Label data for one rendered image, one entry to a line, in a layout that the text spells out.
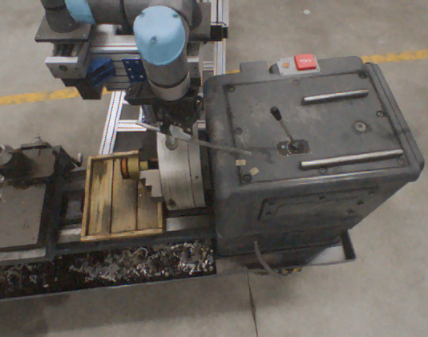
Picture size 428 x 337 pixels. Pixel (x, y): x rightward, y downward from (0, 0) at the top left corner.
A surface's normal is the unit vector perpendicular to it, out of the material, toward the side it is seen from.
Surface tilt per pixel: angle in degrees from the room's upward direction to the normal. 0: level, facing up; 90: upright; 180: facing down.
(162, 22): 7
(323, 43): 0
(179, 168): 35
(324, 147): 0
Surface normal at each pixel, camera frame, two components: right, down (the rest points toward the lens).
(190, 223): -0.04, -0.47
